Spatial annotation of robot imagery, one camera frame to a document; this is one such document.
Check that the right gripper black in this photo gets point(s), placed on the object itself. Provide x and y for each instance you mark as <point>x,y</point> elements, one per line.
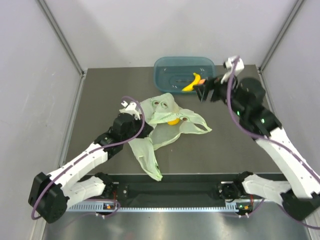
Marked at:
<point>215,83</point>

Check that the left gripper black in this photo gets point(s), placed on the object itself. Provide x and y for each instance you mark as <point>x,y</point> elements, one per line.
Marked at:
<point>146,130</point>

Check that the yellow banana fruit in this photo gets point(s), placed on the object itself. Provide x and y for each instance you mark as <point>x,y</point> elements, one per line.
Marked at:
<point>195,82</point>

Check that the light green plastic bag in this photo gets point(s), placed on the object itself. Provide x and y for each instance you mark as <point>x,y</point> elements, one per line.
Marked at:
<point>158,111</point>

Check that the yellow lemon fruit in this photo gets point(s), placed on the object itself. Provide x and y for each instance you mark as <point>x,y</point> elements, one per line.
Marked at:
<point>173,122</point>

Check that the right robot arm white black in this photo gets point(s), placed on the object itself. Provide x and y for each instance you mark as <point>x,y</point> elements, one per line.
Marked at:
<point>299,194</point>

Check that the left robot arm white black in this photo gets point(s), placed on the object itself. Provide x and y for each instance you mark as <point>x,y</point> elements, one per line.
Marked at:
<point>52,194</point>

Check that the teal plastic container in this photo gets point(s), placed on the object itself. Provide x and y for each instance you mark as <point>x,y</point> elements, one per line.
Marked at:
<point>172,73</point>

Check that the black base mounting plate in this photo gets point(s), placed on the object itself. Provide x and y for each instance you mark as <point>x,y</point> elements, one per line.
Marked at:
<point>174,190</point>

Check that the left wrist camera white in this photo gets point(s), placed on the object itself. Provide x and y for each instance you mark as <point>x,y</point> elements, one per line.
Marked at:
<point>130,108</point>

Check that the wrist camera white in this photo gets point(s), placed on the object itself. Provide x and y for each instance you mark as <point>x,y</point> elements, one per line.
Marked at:
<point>130,108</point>
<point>233,65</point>

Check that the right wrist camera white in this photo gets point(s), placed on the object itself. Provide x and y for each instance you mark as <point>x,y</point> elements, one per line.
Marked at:
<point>233,65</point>

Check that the grey slotted cable duct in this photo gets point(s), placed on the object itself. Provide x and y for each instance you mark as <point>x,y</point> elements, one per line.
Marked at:
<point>108,207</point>

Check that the right aluminium frame post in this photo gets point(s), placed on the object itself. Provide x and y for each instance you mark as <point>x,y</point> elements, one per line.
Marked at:
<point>297,6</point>

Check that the aluminium frame post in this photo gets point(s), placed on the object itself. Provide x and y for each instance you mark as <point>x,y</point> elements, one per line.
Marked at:
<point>297,6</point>
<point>60,35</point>

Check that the left aluminium frame post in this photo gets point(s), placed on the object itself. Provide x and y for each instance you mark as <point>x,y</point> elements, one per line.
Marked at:
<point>60,35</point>

